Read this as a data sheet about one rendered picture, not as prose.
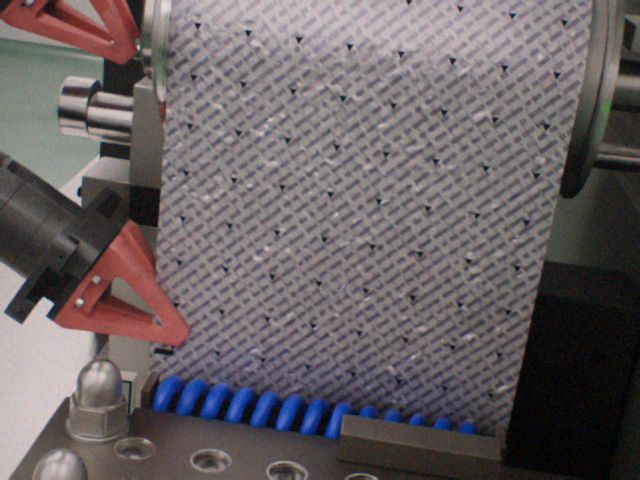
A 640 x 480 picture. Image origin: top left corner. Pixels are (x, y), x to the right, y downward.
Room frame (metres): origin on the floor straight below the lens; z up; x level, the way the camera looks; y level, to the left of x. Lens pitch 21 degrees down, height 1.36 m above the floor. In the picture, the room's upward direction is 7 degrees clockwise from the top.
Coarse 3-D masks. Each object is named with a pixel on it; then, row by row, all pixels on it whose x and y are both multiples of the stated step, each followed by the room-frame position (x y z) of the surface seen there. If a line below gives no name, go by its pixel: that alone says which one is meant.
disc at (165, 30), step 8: (168, 0) 0.58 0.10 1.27; (168, 8) 0.58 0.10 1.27; (168, 16) 0.58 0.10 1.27; (160, 24) 0.57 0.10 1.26; (168, 24) 0.57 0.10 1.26; (160, 32) 0.57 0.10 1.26; (168, 32) 0.58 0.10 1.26; (160, 40) 0.57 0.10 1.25; (168, 40) 0.58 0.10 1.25; (160, 48) 0.57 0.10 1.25; (168, 48) 0.58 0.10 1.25; (160, 56) 0.57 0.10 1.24; (168, 56) 0.58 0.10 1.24; (160, 64) 0.57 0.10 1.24; (168, 64) 0.58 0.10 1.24; (160, 72) 0.57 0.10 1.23; (168, 72) 0.58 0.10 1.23; (160, 80) 0.58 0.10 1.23; (160, 88) 0.58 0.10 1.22; (160, 96) 0.58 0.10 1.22; (160, 104) 0.58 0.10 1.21; (160, 112) 0.59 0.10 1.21
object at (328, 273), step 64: (192, 128) 0.58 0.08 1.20; (192, 192) 0.58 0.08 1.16; (256, 192) 0.58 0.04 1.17; (320, 192) 0.58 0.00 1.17; (384, 192) 0.58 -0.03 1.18; (448, 192) 0.57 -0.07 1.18; (512, 192) 0.57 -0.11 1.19; (192, 256) 0.58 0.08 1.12; (256, 256) 0.58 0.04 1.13; (320, 256) 0.58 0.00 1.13; (384, 256) 0.58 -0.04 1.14; (448, 256) 0.57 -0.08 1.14; (512, 256) 0.57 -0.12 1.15; (192, 320) 0.58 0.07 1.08; (256, 320) 0.58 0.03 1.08; (320, 320) 0.58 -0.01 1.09; (384, 320) 0.58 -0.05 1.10; (448, 320) 0.57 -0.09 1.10; (512, 320) 0.57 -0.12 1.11; (256, 384) 0.58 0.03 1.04; (320, 384) 0.58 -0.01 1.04; (384, 384) 0.57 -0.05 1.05; (448, 384) 0.57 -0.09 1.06; (512, 384) 0.57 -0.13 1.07
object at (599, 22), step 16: (160, 0) 0.59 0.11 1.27; (592, 0) 0.61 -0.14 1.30; (160, 16) 0.59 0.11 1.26; (592, 16) 0.60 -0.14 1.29; (592, 32) 0.59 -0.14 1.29; (592, 48) 0.58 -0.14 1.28; (592, 64) 0.58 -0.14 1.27; (592, 80) 0.58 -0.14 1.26; (592, 96) 0.58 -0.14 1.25; (592, 112) 0.58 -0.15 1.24; (576, 128) 0.58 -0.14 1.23; (576, 144) 0.58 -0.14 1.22
